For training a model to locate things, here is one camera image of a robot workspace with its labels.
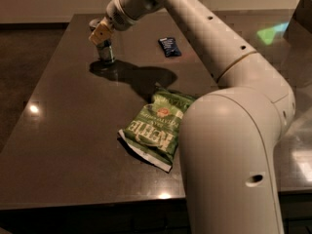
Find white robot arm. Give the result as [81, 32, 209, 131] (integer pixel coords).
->
[90, 0, 295, 234]

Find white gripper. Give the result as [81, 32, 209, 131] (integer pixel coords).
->
[89, 0, 162, 46]

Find small dark blue snack packet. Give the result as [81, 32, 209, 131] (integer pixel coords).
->
[158, 37, 181, 58]

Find green kettle chips bag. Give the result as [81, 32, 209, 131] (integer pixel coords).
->
[118, 87, 195, 173]

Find silver blue redbull can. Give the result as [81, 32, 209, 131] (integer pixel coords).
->
[88, 18, 116, 65]

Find dark cabinet drawers under counter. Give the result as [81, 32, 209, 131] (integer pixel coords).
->
[0, 192, 312, 234]

